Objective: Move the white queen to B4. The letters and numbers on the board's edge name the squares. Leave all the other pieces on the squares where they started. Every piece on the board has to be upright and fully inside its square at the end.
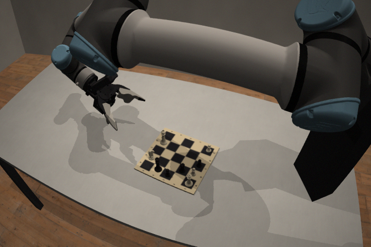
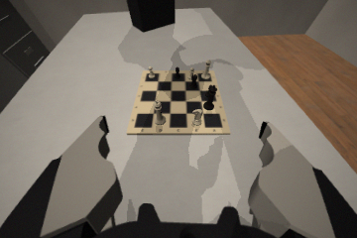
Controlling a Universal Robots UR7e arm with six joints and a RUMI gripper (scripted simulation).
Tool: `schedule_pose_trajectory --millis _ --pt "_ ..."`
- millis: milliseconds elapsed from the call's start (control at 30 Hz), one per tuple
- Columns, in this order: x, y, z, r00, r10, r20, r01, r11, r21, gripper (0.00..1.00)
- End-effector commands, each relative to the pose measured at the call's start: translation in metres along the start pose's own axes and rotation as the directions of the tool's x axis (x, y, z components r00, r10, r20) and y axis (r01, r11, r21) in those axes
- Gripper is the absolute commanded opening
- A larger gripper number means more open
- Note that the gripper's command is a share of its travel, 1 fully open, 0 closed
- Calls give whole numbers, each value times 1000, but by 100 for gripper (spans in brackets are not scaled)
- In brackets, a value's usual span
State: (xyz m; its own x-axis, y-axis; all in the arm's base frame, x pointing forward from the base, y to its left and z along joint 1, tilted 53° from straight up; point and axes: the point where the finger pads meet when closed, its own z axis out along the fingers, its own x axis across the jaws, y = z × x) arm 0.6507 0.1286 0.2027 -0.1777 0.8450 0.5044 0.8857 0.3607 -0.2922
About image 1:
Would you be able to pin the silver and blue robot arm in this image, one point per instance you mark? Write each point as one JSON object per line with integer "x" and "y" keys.
{"x": 320, "y": 81}

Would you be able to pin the chessboard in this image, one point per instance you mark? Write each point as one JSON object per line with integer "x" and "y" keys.
{"x": 179, "y": 149}

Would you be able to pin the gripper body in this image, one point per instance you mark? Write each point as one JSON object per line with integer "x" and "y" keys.
{"x": 107, "y": 93}

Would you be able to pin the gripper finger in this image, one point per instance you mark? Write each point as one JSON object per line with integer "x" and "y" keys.
{"x": 126, "y": 94}
{"x": 105, "y": 107}

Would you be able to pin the white knight chess piece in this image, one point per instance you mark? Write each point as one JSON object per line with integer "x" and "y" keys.
{"x": 151, "y": 157}

